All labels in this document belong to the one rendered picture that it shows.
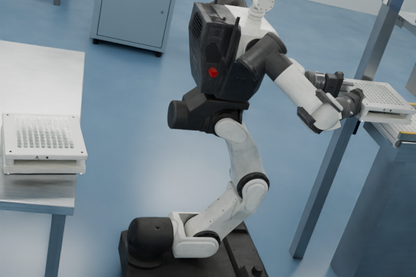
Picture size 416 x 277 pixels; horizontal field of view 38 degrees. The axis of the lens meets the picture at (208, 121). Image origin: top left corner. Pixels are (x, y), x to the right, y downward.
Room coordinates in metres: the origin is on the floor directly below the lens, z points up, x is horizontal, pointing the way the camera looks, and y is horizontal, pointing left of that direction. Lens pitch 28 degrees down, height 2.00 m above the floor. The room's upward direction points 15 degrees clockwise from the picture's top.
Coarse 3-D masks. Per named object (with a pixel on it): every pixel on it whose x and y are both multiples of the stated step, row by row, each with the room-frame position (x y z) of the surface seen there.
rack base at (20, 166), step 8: (16, 160) 1.51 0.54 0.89; (24, 160) 1.52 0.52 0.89; (32, 160) 1.53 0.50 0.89; (40, 160) 1.54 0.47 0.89; (48, 160) 1.55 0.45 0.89; (56, 160) 1.56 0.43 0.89; (72, 160) 1.58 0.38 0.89; (8, 168) 1.47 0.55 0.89; (16, 168) 1.48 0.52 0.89; (24, 168) 1.49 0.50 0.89; (32, 168) 1.50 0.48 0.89; (40, 168) 1.51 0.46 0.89; (48, 168) 1.52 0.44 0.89; (56, 168) 1.53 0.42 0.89; (64, 168) 1.54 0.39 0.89; (72, 168) 1.55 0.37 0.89; (80, 168) 1.56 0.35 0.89
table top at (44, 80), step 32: (0, 64) 2.14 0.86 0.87; (32, 64) 2.21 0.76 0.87; (64, 64) 2.28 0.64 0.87; (0, 96) 1.90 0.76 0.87; (32, 96) 1.96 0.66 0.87; (64, 96) 2.02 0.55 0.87; (0, 128) 1.70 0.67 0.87; (0, 160) 1.52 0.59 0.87; (0, 192) 1.37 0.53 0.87; (32, 192) 1.41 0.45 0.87; (64, 192) 1.45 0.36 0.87
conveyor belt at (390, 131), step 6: (414, 114) 2.57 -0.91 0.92; (414, 120) 2.51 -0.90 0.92; (378, 126) 2.40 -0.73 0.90; (384, 126) 2.38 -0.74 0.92; (390, 126) 2.38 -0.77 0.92; (396, 126) 2.40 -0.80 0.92; (402, 126) 2.41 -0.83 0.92; (408, 126) 2.43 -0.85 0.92; (414, 126) 2.45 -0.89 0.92; (384, 132) 2.35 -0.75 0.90; (390, 132) 2.33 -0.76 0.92; (396, 132) 2.34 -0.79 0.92; (390, 138) 2.31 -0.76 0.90; (396, 138) 2.29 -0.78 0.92
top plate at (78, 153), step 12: (12, 120) 1.65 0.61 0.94; (36, 120) 1.69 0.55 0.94; (72, 120) 1.75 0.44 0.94; (12, 132) 1.58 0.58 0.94; (72, 132) 1.67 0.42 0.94; (12, 144) 1.52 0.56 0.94; (84, 144) 1.62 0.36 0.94; (12, 156) 1.47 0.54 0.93; (24, 156) 1.49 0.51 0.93; (36, 156) 1.50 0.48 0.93; (48, 156) 1.52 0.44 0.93; (60, 156) 1.53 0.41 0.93; (72, 156) 1.55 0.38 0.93; (84, 156) 1.56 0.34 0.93
